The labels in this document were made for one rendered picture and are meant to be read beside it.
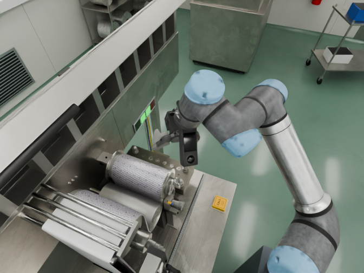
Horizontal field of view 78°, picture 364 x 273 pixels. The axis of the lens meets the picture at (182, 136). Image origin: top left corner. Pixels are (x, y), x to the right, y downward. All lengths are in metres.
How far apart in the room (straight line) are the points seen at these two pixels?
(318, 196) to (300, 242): 0.12
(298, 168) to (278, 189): 1.93
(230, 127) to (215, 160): 2.11
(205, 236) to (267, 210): 1.23
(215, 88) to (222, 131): 0.09
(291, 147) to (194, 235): 0.82
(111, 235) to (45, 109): 0.55
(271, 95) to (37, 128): 0.46
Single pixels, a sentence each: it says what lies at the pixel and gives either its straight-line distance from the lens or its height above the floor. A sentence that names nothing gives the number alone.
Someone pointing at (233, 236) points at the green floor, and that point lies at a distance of 2.25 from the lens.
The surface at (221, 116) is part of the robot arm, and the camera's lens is 0.46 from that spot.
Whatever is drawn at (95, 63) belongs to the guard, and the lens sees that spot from 0.28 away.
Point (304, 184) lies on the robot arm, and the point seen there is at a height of 1.61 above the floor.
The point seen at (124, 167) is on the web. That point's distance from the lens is 0.98.
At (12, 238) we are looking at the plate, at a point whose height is 1.39.
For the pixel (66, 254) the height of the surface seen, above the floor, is 1.02.
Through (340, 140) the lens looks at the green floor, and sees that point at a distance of 3.30.
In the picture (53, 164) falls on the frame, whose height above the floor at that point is 1.46.
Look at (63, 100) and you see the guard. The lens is 0.25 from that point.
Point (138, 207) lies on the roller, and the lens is 0.97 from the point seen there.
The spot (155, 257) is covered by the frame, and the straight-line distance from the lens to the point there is 0.70.
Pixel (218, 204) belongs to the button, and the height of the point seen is 0.92.
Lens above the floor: 2.12
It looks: 51 degrees down
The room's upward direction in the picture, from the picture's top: straight up
